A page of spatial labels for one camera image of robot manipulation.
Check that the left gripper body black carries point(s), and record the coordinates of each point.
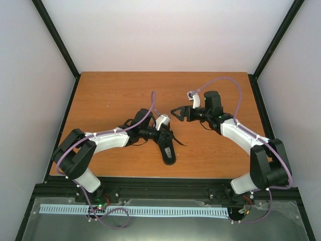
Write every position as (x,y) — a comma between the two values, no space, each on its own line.
(144,132)

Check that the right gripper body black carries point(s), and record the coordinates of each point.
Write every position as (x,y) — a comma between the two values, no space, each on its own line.
(193,117)

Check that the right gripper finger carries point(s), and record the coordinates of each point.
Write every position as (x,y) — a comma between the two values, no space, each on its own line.
(181,116)
(179,110)

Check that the black canvas shoe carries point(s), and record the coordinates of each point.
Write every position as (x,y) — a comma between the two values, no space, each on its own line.
(167,152)

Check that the black shoelace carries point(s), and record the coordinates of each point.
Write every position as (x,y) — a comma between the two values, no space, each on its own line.
(175,139)

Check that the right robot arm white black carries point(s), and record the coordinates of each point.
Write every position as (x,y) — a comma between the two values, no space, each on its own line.
(269,165)

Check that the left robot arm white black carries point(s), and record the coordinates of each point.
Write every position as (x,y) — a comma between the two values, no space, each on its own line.
(74,154)

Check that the left controller board with leds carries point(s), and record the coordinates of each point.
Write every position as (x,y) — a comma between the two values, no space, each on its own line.
(100,204)

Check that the right wiring connector bundle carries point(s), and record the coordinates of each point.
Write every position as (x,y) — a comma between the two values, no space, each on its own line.
(247,207)

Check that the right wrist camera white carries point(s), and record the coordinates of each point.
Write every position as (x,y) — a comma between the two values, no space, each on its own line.
(194,97)

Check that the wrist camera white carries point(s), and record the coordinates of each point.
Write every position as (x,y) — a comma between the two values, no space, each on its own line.
(163,119)
(194,97)

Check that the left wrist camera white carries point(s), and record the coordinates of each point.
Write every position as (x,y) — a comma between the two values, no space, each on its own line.
(163,119)

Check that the right black frame post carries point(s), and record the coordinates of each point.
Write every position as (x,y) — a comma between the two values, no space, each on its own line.
(282,29)

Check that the black frame post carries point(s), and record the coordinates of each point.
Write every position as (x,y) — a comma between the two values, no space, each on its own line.
(282,29)
(43,13)

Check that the black aluminium frame base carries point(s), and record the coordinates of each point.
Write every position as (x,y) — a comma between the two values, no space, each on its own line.
(281,215)

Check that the light blue cable duct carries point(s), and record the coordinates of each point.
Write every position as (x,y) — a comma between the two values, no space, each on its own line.
(140,211)

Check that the left black frame post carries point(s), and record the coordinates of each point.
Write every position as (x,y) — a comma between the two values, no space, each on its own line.
(43,13)

